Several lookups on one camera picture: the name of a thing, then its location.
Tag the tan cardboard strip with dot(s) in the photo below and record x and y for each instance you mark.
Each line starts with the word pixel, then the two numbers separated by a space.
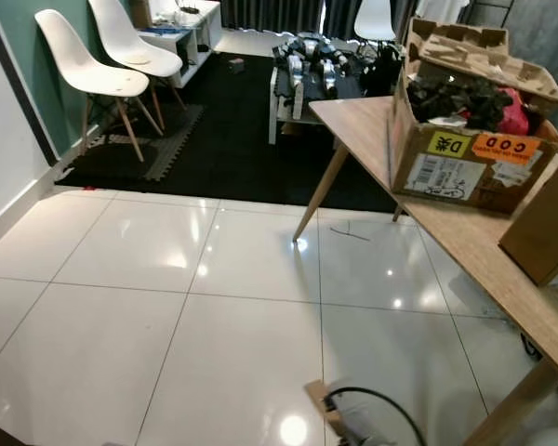
pixel 322 400

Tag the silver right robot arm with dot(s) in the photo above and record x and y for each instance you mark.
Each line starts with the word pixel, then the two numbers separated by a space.
pixel 363 440

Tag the white shell chair wooden legs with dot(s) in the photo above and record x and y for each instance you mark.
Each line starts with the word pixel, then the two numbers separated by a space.
pixel 130 42
pixel 374 19
pixel 79 72

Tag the grey foam floor mat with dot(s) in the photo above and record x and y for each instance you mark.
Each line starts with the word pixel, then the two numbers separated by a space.
pixel 177 139

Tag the black carpet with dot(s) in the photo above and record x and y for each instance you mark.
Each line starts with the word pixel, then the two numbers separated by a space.
pixel 242 158

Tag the white low cabinet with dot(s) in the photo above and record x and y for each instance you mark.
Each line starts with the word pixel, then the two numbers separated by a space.
pixel 191 37

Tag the small brown box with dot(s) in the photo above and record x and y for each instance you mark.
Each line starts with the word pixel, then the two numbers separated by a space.
pixel 235 65

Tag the white low table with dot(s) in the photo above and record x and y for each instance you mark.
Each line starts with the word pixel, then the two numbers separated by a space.
pixel 281 111

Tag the grey humanoid robot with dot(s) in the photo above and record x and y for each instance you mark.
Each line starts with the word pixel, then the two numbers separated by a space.
pixel 307 60

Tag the dark grey curtain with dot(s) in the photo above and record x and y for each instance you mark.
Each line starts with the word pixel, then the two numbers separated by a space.
pixel 279 12

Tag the black bag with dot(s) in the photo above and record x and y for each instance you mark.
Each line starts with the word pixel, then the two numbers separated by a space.
pixel 381 72

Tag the large open cardboard box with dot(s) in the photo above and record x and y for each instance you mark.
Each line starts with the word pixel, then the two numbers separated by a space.
pixel 409 144

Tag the white shipping label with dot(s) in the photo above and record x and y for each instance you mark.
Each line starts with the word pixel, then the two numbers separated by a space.
pixel 445 177

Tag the yellow sticker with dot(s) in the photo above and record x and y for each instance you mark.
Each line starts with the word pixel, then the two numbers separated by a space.
pixel 450 145

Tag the black crumpled material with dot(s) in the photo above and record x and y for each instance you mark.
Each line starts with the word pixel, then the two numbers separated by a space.
pixel 456 99

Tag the light wooden table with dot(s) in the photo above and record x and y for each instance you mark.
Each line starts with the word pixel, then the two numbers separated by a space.
pixel 474 246

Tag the orange COD sticker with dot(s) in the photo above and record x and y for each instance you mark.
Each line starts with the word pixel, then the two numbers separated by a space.
pixel 506 148

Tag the pink red item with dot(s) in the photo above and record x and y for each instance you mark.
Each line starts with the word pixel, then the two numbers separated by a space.
pixel 515 114

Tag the plain brown cardboard box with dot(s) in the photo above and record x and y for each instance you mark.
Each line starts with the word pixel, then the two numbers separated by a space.
pixel 544 230

